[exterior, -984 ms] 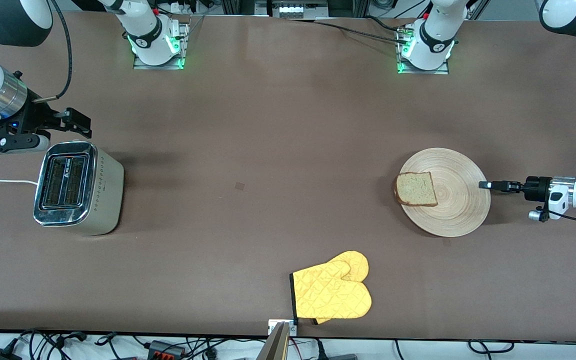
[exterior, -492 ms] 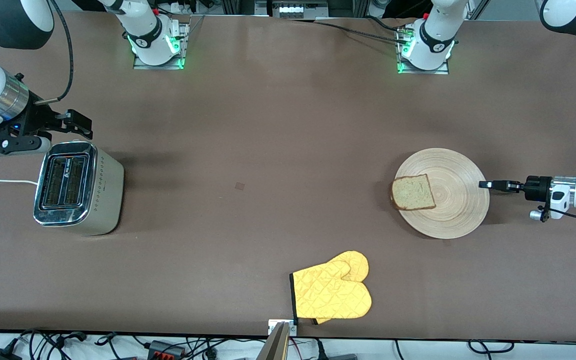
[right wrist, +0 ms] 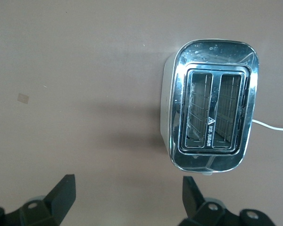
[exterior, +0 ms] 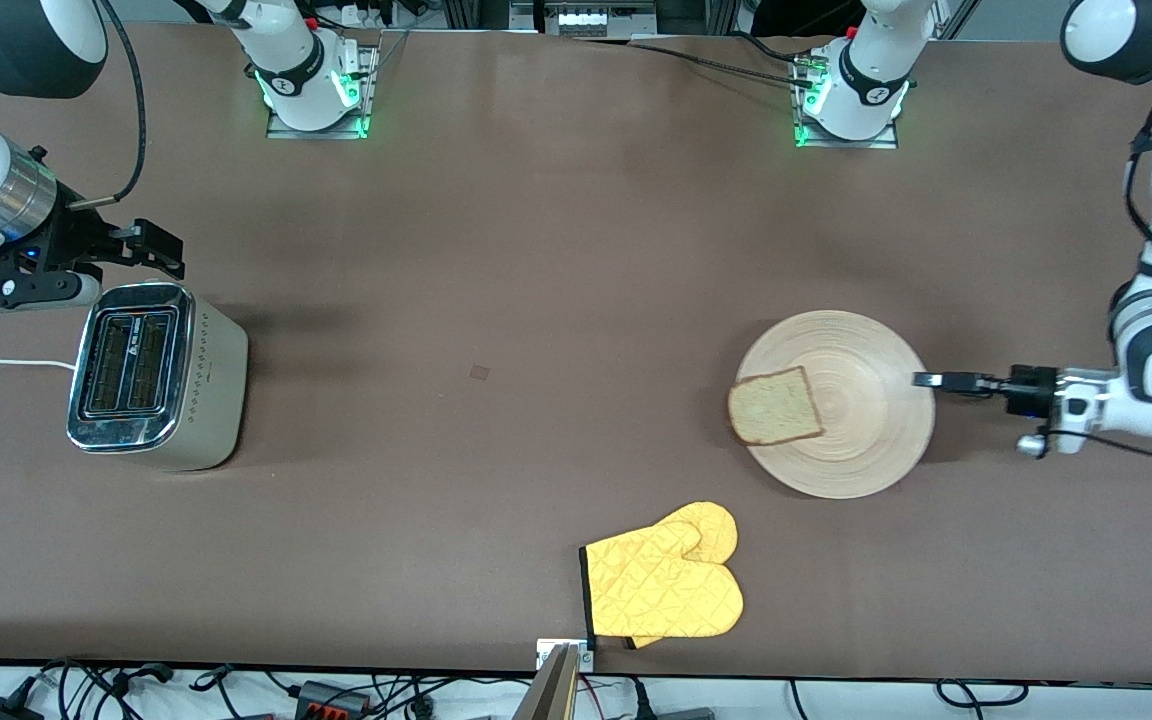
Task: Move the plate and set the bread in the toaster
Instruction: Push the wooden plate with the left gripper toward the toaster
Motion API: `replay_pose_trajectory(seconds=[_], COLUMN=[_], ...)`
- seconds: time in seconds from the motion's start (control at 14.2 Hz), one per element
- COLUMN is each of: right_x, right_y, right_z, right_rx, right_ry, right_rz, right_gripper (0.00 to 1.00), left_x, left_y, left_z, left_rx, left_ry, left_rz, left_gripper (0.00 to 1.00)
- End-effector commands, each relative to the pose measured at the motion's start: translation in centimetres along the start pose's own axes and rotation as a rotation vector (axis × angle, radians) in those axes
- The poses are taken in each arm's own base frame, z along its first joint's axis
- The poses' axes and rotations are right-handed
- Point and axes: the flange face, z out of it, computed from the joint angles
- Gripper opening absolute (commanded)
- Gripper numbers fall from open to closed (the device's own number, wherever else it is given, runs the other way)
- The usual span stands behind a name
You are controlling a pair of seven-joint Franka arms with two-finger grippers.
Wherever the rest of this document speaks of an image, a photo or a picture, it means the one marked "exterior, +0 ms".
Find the aluminium profile post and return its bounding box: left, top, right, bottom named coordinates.
left=511, top=643, right=582, bottom=720

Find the yellow quilted oven mitt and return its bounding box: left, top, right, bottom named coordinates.
left=579, top=501, right=745, bottom=650

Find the black table cable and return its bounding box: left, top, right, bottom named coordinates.
left=629, top=38, right=817, bottom=87

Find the round wooden plate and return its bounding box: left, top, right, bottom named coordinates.
left=734, top=310, right=937, bottom=499

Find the black cable connector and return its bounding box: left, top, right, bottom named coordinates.
left=108, top=662, right=175, bottom=697

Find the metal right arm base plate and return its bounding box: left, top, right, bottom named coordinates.
left=266, top=45, right=378, bottom=140

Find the white metal bracket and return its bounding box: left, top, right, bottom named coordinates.
left=536, top=638, right=595, bottom=673

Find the silver two-slot toaster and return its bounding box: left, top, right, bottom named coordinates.
left=66, top=282, right=250, bottom=472

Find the red and black connector block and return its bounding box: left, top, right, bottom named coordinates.
left=294, top=680, right=372, bottom=720

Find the grey power strip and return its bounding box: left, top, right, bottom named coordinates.
left=542, top=0, right=659, bottom=39

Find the brown bread slice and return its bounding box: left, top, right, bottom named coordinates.
left=727, top=366, right=825, bottom=447

